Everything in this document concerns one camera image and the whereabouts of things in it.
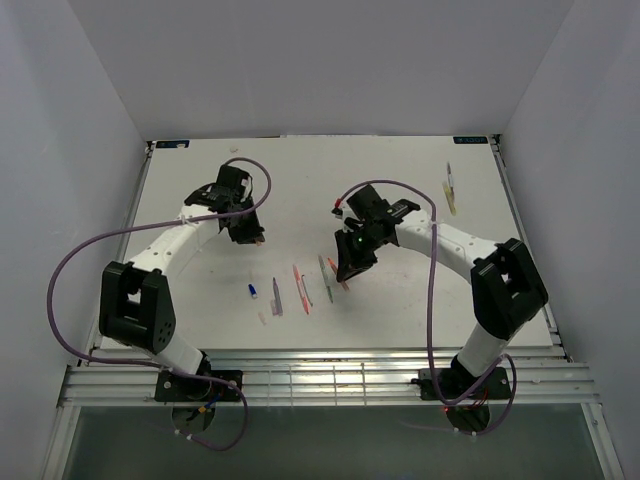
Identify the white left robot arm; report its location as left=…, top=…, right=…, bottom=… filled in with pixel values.
left=99, top=186, right=264, bottom=400

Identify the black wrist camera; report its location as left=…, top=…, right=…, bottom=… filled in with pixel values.
left=347, top=184, right=390, bottom=222
left=215, top=164, right=250, bottom=195

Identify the green label clear pen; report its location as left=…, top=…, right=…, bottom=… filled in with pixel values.
left=318, top=255, right=334, bottom=304

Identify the aluminium frame rail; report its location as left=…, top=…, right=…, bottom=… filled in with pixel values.
left=59, top=346, right=600, bottom=407

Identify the yellow highlighter pen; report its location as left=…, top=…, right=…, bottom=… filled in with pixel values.
left=442, top=182, right=457, bottom=216

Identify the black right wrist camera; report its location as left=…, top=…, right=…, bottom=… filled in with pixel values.
left=347, top=184, right=390, bottom=222

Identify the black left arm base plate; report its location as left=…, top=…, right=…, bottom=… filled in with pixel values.
left=153, top=371, right=240, bottom=403

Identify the red highlighter pen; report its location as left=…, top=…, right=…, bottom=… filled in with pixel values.
left=292, top=264, right=310, bottom=315

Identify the orange highlighter pen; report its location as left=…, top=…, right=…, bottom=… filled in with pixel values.
left=327, top=257, right=350, bottom=292

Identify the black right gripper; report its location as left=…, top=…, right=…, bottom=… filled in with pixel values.
left=335, top=226, right=387, bottom=282

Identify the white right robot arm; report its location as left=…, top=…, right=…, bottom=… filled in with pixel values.
left=332, top=199, right=549, bottom=397

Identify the purple highlighter pen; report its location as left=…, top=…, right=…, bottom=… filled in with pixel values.
left=272, top=277, right=283, bottom=316

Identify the dark blue corner sticker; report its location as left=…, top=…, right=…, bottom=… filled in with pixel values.
left=155, top=139, right=190, bottom=149
left=453, top=136, right=489, bottom=145

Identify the dark blue left corner sticker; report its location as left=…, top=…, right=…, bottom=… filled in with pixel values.
left=155, top=139, right=190, bottom=149

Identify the pink label clear pen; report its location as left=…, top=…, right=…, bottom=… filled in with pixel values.
left=446, top=162, right=454, bottom=192

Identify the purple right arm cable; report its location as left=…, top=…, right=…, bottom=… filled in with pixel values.
left=332, top=179, right=516, bottom=437

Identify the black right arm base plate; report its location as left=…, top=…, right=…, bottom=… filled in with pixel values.
left=411, top=357, right=512, bottom=401

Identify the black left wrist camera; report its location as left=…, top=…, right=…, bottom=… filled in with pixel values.
left=215, top=164, right=250, bottom=195

